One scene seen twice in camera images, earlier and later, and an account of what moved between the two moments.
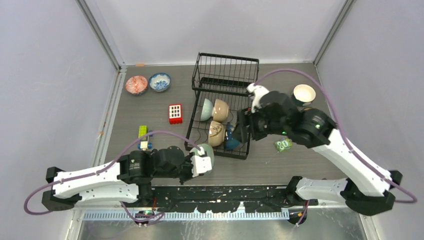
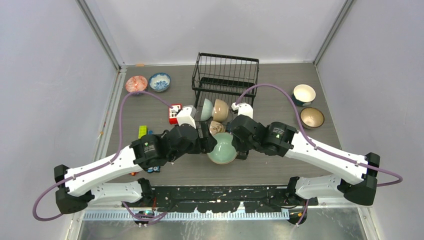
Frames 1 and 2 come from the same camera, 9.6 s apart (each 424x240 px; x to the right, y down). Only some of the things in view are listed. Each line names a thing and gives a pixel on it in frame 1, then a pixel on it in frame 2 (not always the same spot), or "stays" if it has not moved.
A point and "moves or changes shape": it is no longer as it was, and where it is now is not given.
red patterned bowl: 136,85 stays
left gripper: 188,158 to 204,144
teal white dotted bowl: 303,94 stays
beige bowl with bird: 216,133 stays
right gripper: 240,132 to 239,147
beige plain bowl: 220,110 stays
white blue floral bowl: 159,82 stays
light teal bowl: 208,151 moves or changes shape
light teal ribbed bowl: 207,110 stays
